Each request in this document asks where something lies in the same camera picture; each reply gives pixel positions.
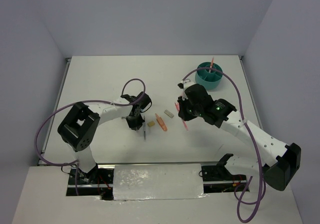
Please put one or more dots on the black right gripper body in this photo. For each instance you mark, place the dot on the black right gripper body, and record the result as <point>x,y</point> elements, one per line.
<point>189,111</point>

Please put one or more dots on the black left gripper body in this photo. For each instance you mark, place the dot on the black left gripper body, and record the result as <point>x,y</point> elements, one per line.
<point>134,121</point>

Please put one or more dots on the red highlighter pen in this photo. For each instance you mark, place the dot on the red highlighter pen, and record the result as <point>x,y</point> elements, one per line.
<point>178,109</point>

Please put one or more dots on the orange highlighter pen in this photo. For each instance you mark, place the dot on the orange highlighter pen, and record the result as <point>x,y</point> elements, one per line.
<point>211,65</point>

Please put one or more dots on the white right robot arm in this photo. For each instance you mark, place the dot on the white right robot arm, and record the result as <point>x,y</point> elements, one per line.
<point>276,160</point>

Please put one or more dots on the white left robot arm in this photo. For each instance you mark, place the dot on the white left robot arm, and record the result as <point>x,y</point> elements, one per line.
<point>80,124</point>

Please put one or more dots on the tan yellow eraser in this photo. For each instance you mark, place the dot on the tan yellow eraser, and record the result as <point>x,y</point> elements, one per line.
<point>151,123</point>

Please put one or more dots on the teal round pen holder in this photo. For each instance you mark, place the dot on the teal round pen holder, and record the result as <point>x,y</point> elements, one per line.
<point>209,79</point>

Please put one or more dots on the orange correction tape dispenser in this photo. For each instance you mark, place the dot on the orange correction tape dispenser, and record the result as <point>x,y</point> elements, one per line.
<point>161,122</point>

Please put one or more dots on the grey white eraser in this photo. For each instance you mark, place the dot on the grey white eraser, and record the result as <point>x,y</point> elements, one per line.
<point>168,113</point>

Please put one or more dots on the silver foil cover plate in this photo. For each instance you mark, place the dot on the silver foil cover plate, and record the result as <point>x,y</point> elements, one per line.
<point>157,182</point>

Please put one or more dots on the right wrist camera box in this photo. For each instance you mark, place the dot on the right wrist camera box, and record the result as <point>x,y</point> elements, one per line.
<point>182,84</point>

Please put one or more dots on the metal base rail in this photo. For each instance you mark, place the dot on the metal base rail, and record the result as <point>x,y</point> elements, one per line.
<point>215,180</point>

